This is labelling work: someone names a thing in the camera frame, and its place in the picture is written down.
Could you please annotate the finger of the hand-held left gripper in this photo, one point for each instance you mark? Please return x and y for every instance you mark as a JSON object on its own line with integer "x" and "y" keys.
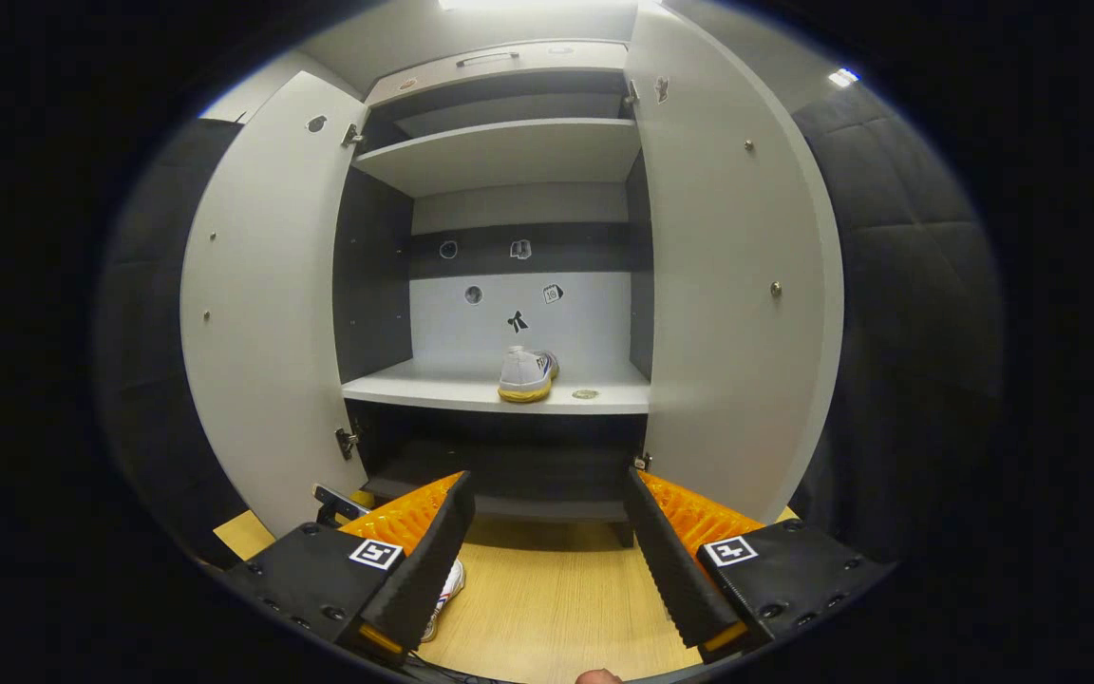
{"x": 338, "y": 502}

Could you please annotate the black backdrop cloth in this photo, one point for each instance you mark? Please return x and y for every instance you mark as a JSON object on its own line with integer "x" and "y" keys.
{"x": 158, "y": 332}
{"x": 908, "y": 332}

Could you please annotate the grey cabinet drawer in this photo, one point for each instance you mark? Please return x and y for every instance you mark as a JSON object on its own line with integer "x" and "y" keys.
{"x": 547, "y": 71}

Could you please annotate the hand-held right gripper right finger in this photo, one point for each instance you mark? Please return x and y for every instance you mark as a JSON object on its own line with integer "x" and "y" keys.
{"x": 670, "y": 560}

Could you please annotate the large ceiling light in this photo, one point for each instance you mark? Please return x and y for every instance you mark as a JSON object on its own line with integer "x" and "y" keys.
{"x": 537, "y": 5}

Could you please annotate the white shoe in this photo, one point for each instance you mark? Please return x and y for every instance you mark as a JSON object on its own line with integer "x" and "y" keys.
{"x": 523, "y": 375}
{"x": 447, "y": 589}

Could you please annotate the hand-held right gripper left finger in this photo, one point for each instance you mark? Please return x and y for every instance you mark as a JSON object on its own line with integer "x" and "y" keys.
{"x": 428, "y": 560}

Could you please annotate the small ceiling light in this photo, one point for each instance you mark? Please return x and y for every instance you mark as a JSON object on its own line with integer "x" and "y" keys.
{"x": 843, "y": 77}

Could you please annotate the grey cabinet door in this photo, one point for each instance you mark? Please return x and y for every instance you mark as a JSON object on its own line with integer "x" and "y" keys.
{"x": 262, "y": 285}
{"x": 727, "y": 285}

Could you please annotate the grey cabinet shelf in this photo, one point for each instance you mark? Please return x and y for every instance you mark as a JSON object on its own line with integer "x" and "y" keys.
{"x": 509, "y": 152}
{"x": 433, "y": 385}

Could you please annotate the grey shoe cabinet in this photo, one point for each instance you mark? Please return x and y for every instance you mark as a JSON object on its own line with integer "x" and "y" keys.
{"x": 518, "y": 313}

